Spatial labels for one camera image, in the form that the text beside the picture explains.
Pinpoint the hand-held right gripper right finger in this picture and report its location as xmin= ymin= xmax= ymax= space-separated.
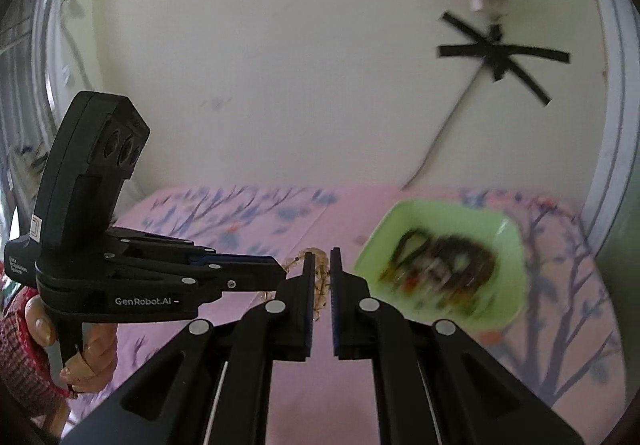
xmin=330 ymin=246 xmax=586 ymax=445

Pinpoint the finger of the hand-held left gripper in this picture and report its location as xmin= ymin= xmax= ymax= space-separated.
xmin=102 ymin=245 xmax=287 ymax=306
xmin=106 ymin=226 xmax=226 ymax=264

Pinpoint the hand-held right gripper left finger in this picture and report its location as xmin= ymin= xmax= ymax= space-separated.
xmin=60 ymin=256 xmax=317 ymax=445

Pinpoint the gold chain necklace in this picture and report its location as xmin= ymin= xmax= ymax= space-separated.
xmin=260 ymin=246 xmax=332 ymax=324

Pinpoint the orange bead pendant black cord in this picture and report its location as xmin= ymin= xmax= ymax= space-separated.
xmin=387 ymin=227 xmax=436 ymax=291

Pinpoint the green plastic tray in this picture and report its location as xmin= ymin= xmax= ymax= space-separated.
xmin=354 ymin=199 xmax=528 ymax=330

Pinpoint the brown wooden bead bracelet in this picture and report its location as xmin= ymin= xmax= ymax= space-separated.
xmin=425 ymin=232 xmax=499 ymax=313

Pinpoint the person's left hand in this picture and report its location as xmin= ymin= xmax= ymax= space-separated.
xmin=24 ymin=294 xmax=120 ymax=395

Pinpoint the pink floral tablecloth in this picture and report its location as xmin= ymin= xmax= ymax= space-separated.
xmin=107 ymin=182 xmax=626 ymax=445

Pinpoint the black tape cross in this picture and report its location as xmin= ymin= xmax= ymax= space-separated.
xmin=436 ymin=10 xmax=571 ymax=109

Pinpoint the grey wall cable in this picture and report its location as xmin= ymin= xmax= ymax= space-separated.
xmin=400 ymin=70 xmax=482 ymax=191

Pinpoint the white window frame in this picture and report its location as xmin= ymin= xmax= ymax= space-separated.
xmin=570 ymin=0 xmax=633 ymax=258

